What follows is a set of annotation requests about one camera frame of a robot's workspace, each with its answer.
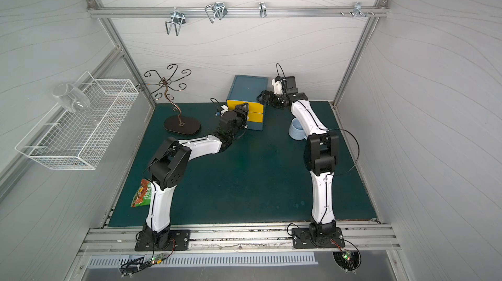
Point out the green mat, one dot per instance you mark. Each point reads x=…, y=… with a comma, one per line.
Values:
x=260, y=178

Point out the green red snack packet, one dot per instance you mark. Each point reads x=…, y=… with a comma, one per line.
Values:
x=143, y=195

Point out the white vent strip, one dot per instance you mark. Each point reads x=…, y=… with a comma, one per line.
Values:
x=266, y=259

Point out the aluminium crossbar rail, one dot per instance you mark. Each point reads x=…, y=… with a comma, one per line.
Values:
x=233, y=12

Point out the metal double hook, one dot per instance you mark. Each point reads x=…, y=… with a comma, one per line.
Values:
x=175, y=23

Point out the white wire basket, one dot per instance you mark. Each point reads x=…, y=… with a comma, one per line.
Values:
x=64, y=140

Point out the metal bracket hook right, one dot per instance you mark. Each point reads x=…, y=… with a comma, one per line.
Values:
x=357, y=12

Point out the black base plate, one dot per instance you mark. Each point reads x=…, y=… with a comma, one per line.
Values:
x=303, y=238
x=177, y=240

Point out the right controller board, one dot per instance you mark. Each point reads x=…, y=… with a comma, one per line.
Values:
x=347, y=260

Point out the brown metal jewelry stand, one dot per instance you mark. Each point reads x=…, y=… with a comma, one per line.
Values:
x=178, y=123

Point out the small metal clip hook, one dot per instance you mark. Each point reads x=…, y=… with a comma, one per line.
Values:
x=262, y=9

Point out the clear glass cup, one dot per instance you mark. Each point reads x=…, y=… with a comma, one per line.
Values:
x=71, y=98

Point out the teal drawer cabinet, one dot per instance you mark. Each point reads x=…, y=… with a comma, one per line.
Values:
x=245, y=89

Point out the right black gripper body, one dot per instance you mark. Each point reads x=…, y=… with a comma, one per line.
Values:
x=267, y=98

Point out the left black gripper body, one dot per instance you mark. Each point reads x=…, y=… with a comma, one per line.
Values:
x=241, y=111

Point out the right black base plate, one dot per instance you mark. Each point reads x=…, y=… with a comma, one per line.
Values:
x=303, y=238

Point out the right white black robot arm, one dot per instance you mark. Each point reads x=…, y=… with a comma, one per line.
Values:
x=320, y=157

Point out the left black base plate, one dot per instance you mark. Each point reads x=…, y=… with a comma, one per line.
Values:
x=177, y=240

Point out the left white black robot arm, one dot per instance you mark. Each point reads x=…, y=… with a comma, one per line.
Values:
x=168, y=166

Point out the aluminium front rail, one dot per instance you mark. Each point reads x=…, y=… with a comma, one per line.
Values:
x=240, y=237

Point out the light blue mug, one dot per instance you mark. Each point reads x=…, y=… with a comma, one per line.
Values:
x=296, y=131

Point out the metal wire hook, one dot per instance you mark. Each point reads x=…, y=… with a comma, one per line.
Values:
x=215, y=11

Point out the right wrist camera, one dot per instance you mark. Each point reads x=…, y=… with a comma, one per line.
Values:
x=284, y=85

